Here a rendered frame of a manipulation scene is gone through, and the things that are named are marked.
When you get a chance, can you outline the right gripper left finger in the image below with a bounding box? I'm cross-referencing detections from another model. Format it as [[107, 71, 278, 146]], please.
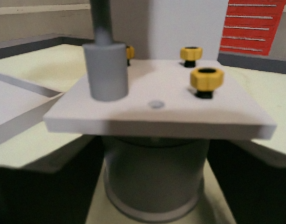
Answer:
[[0, 134, 104, 224]]

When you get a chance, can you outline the red and black nut driver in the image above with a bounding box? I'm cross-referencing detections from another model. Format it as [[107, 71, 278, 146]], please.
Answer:
[[82, 0, 129, 103]]

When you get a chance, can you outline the grey cylinder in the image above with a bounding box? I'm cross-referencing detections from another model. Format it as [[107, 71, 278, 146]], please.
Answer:
[[101, 135, 211, 224]]

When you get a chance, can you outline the yellow nut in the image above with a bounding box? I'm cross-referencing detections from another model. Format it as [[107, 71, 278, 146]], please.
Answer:
[[189, 67, 225, 90], [126, 46, 134, 59], [180, 47, 203, 61]]

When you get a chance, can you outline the grey shallow rectangular tray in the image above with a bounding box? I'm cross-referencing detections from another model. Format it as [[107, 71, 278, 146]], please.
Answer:
[[0, 72, 66, 145]]

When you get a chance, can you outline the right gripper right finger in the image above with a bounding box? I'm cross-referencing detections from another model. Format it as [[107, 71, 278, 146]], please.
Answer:
[[206, 139, 286, 224]]

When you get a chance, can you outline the grey metal bracket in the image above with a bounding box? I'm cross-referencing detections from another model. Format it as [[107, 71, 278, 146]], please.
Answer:
[[43, 0, 278, 141]]

